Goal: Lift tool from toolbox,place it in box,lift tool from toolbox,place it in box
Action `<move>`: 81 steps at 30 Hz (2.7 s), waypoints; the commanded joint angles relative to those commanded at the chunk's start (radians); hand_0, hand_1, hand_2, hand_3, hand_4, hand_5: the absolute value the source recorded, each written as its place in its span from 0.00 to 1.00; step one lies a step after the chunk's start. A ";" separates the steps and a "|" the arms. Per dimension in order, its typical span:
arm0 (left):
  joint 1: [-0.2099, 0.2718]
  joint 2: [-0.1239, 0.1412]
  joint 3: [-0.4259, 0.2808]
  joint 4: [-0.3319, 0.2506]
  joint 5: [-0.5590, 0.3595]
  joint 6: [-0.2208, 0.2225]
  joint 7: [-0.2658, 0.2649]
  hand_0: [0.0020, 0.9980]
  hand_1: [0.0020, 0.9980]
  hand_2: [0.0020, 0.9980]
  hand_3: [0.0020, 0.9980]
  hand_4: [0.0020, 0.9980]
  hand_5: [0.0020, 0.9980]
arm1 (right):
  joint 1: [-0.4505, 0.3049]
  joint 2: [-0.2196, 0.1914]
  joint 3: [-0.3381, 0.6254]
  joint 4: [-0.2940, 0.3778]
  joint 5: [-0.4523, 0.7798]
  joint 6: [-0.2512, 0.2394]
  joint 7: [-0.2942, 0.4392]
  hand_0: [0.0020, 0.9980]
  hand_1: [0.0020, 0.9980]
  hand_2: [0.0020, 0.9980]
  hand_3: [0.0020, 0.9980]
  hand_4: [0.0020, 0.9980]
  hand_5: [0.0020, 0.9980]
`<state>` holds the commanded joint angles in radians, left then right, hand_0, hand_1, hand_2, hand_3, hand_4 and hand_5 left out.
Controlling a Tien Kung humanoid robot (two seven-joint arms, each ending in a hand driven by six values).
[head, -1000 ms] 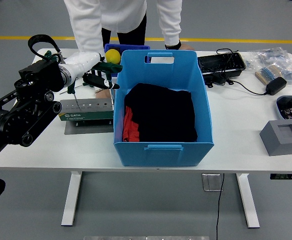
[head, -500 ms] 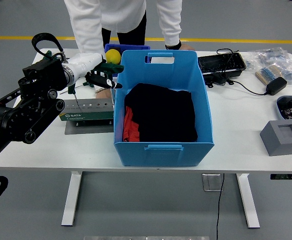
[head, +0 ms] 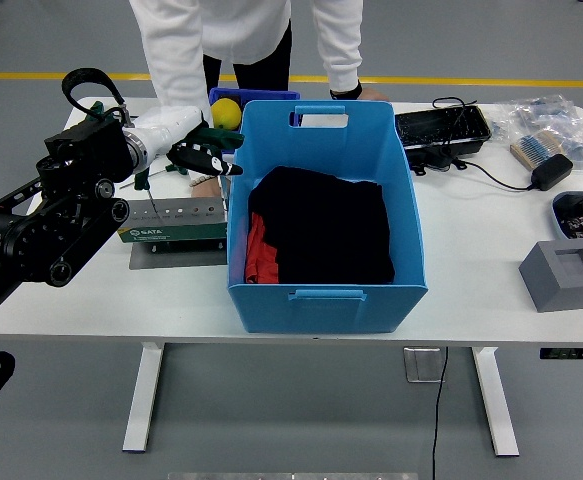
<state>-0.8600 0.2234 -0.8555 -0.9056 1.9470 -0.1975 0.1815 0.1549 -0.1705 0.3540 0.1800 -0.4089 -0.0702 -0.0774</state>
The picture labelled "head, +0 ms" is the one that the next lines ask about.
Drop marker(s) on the black cloth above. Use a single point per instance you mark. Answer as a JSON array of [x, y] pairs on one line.
[[331, 230]]

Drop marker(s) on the resistor strip bundle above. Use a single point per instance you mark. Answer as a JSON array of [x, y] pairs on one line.
[[536, 147]]

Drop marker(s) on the green metal wrench holder stand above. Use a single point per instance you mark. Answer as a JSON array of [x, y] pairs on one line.
[[181, 232]]

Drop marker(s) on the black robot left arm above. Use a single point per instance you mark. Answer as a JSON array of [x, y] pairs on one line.
[[21, 240]]

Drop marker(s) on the black bracket device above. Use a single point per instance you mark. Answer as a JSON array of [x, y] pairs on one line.
[[433, 159]]

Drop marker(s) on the metal floor outlet plate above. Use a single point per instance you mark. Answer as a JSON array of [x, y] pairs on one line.
[[421, 365]]

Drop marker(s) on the black flat tray case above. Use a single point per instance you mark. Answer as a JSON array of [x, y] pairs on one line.
[[441, 125]]

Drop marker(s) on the person's right hand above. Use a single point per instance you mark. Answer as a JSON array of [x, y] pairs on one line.
[[206, 182]]

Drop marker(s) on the person's left hand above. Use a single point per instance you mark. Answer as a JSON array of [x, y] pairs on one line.
[[371, 94]]

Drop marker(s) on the person's right forearm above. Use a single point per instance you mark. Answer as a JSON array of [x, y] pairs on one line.
[[181, 85]]

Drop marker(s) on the black wristwatch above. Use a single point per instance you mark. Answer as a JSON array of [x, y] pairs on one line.
[[346, 92]]

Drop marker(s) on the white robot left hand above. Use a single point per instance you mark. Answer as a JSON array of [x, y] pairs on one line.
[[171, 122]]

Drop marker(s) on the yellow ball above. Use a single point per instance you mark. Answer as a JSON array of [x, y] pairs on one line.
[[226, 112]]

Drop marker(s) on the white table leg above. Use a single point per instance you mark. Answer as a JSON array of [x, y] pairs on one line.
[[496, 400], [143, 400]]

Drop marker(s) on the clear plastic bags of parts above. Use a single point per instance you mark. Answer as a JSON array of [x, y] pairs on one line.
[[546, 112]]

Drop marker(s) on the grey foam block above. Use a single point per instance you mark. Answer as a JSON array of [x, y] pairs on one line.
[[551, 285]]

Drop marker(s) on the black table control panel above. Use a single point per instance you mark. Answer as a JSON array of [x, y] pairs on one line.
[[571, 353]]

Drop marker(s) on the light blue plastic box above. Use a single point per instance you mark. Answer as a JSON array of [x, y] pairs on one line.
[[321, 320]]

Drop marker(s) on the person's left forearm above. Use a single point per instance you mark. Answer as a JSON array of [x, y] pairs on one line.
[[341, 60]]

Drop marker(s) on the dark blue plastic bin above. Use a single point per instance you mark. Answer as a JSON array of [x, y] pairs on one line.
[[266, 94]]

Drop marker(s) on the red cloth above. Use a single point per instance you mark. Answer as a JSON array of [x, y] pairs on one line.
[[261, 255]]

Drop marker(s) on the person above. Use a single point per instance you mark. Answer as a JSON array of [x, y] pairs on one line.
[[241, 25]]

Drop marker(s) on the light blue tray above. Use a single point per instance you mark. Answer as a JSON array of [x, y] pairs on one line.
[[557, 220]]

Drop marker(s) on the black power adapter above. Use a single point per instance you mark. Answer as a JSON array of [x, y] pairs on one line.
[[551, 171]]

